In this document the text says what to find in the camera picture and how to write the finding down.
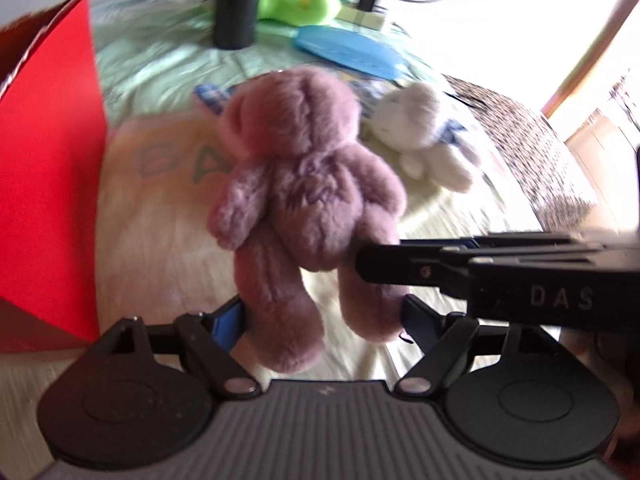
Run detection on mauve teddy bear plush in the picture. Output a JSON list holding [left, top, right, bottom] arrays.
[[207, 66, 407, 373]]

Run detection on white bunny plush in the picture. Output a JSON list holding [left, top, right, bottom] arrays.
[[370, 82, 482, 193]]

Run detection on pink bunny plush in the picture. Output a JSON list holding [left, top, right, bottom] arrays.
[[193, 84, 238, 116]]

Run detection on person's right hand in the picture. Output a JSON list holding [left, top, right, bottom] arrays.
[[560, 328, 639, 458]]

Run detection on blue glasses case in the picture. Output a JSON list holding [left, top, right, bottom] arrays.
[[293, 25, 406, 80]]

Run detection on white power strip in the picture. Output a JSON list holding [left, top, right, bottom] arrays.
[[336, 4, 387, 32]]

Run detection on red cardboard box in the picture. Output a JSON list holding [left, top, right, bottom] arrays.
[[1, 0, 107, 353]]

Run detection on green frog plush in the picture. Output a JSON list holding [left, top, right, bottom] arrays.
[[257, 0, 342, 27]]

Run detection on black thermos bottle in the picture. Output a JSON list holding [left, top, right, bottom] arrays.
[[213, 0, 259, 51]]

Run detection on wooden door frame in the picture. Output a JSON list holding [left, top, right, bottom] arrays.
[[541, 0, 639, 119]]

